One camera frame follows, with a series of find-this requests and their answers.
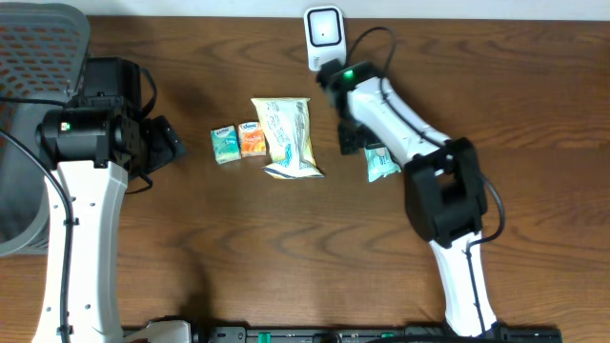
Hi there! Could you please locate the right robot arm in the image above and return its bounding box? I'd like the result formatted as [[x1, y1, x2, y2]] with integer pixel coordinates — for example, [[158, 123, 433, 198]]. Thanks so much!
[[316, 59, 497, 337]]

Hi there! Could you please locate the orange small packet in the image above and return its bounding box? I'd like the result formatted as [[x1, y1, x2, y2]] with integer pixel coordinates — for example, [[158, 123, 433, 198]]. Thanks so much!
[[238, 122, 266, 157]]

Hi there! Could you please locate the mint green wipes pack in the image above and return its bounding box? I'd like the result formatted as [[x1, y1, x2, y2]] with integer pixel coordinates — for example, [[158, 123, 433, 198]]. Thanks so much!
[[364, 147, 401, 183]]

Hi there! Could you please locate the white barcode scanner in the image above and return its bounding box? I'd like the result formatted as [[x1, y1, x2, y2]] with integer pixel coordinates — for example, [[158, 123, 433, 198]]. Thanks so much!
[[303, 5, 347, 71]]

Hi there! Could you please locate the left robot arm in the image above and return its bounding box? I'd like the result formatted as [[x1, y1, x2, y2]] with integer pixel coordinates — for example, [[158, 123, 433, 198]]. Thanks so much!
[[33, 57, 196, 343]]

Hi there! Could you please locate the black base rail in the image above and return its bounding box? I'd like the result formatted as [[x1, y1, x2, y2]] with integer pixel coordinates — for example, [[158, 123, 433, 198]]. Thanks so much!
[[121, 313, 563, 343]]

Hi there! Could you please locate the dark grey plastic basket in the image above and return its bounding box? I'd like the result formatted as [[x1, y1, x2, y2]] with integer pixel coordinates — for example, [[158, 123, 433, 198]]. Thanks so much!
[[1, 2, 91, 256]]

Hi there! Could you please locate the teal tissue box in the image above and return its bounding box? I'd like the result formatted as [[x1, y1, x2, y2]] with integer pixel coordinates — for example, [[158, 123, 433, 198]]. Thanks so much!
[[211, 126, 241, 165]]

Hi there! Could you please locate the cream snack bag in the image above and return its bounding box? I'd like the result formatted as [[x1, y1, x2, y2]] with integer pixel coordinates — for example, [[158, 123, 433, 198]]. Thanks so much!
[[251, 97, 324, 179]]

